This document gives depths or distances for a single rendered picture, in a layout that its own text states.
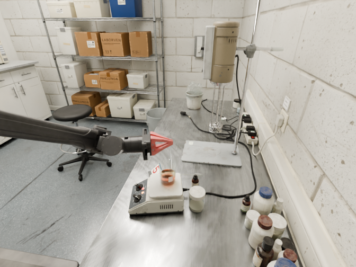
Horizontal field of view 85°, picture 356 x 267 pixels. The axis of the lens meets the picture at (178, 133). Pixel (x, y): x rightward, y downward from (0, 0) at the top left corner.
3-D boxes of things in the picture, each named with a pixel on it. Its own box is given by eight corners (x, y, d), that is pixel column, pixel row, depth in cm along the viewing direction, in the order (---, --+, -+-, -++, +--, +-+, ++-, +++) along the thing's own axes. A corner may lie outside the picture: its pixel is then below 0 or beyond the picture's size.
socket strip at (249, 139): (247, 144, 113) (248, 138, 111) (239, 116, 147) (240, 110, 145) (257, 145, 112) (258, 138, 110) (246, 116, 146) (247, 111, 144)
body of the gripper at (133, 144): (148, 127, 68) (126, 129, 67) (148, 143, 59) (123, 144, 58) (149, 143, 71) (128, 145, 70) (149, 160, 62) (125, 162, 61)
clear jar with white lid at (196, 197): (207, 209, 73) (208, 194, 69) (193, 215, 71) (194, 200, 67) (198, 198, 78) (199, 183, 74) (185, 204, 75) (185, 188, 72)
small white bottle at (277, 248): (279, 259, 58) (286, 244, 54) (273, 263, 57) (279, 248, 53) (273, 250, 60) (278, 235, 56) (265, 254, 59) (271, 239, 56)
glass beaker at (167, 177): (179, 179, 76) (179, 161, 71) (171, 190, 70) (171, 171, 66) (162, 174, 78) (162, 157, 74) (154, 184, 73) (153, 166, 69)
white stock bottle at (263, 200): (269, 222, 68) (277, 199, 63) (250, 219, 70) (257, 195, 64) (267, 208, 74) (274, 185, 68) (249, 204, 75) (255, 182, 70)
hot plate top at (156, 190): (148, 198, 68) (148, 196, 67) (150, 175, 78) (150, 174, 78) (183, 196, 68) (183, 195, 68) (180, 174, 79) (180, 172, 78)
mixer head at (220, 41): (198, 86, 84) (201, 20, 72) (199, 80, 93) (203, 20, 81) (233, 87, 82) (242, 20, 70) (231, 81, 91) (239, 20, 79)
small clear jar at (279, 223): (260, 235, 64) (265, 222, 61) (265, 222, 68) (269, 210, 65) (279, 245, 61) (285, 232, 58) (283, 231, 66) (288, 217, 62)
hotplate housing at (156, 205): (128, 216, 71) (125, 201, 67) (133, 189, 82) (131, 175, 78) (189, 213, 72) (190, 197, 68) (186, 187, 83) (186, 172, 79)
